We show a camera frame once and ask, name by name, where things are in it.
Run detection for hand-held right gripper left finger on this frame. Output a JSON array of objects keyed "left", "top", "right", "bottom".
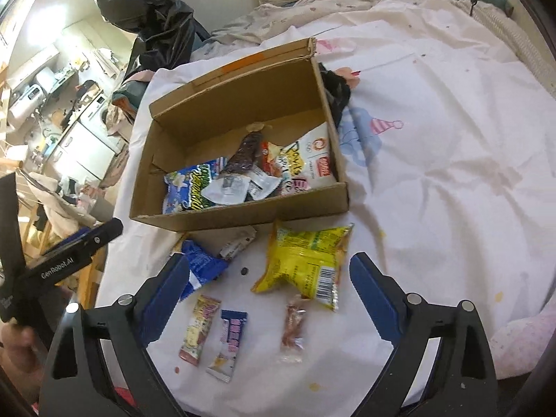
[{"left": 38, "top": 252, "right": 192, "bottom": 417}]

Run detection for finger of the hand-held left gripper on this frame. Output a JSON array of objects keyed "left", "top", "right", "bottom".
[
  {"left": 41, "top": 218, "right": 124, "bottom": 261},
  {"left": 0, "top": 173, "right": 27, "bottom": 274}
]

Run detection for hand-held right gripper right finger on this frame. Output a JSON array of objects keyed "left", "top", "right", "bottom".
[{"left": 349, "top": 251, "right": 498, "bottom": 417}]

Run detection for pink cartoon sachet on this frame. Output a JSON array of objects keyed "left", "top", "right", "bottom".
[{"left": 179, "top": 294, "right": 222, "bottom": 366}]

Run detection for dark blue snack bag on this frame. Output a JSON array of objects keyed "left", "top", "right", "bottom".
[{"left": 176, "top": 239, "right": 229, "bottom": 301}]

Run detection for yellow snack bag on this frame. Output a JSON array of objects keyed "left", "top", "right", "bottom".
[{"left": 251, "top": 219, "right": 354, "bottom": 312}]

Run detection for brown clear-wrapped snack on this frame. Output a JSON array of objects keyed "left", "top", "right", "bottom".
[{"left": 278, "top": 294, "right": 313, "bottom": 363}]

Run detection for white stick sachet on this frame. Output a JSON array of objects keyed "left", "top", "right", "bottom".
[{"left": 217, "top": 225, "right": 258, "bottom": 261}]

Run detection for blue star-print snack bag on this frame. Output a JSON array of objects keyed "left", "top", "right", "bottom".
[{"left": 163, "top": 157, "right": 227, "bottom": 215}]

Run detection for white black snack packet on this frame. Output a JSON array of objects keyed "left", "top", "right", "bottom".
[{"left": 245, "top": 169, "right": 285, "bottom": 201}]

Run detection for white orange snack bag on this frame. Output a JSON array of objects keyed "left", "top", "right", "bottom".
[{"left": 278, "top": 122, "right": 340, "bottom": 196}]

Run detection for dark white-ended snack packet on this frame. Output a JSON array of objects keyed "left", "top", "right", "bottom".
[{"left": 204, "top": 122, "right": 267, "bottom": 204}]

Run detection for red yellow snack packet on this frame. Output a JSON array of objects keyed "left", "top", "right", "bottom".
[{"left": 260, "top": 141, "right": 305, "bottom": 179}]

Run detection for brown cardboard box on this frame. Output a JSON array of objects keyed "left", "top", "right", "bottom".
[{"left": 129, "top": 37, "right": 350, "bottom": 232}]

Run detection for person's left hand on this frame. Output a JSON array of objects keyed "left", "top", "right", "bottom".
[{"left": 0, "top": 324, "right": 40, "bottom": 396}]

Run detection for yellow wooden stool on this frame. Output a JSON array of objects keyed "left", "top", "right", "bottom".
[{"left": 74, "top": 243, "right": 107, "bottom": 309}]

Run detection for pale hanging clothes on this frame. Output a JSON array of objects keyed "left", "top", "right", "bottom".
[{"left": 26, "top": 171, "right": 94, "bottom": 231}]

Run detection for white kitchen cabinet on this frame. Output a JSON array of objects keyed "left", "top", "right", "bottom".
[{"left": 52, "top": 122, "right": 118, "bottom": 181}]

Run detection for white washing machine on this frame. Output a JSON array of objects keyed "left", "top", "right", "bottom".
[{"left": 74, "top": 89, "right": 126, "bottom": 157}]

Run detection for white water heater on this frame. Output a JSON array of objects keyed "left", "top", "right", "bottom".
[{"left": 9, "top": 84, "right": 48, "bottom": 118}]

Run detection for grey orange garment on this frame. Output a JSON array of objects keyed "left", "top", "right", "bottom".
[{"left": 111, "top": 69, "right": 153, "bottom": 111}]

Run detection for white bed sheet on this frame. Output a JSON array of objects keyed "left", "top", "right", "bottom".
[{"left": 96, "top": 0, "right": 556, "bottom": 417}]

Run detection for pink fluffy blanket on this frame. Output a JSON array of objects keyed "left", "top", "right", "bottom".
[{"left": 491, "top": 308, "right": 556, "bottom": 378}]

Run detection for dark crumpled cloth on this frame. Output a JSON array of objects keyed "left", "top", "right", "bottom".
[{"left": 319, "top": 63, "right": 361, "bottom": 118}]

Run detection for black plastic bag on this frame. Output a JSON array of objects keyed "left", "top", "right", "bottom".
[{"left": 86, "top": 0, "right": 209, "bottom": 83}]

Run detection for grey crumpled quilt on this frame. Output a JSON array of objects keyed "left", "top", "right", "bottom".
[{"left": 208, "top": 0, "right": 392, "bottom": 46}]

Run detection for white knitted blanket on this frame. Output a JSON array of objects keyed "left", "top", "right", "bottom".
[{"left": 452, "top": 0, "right": 556, "bottom": 79}]

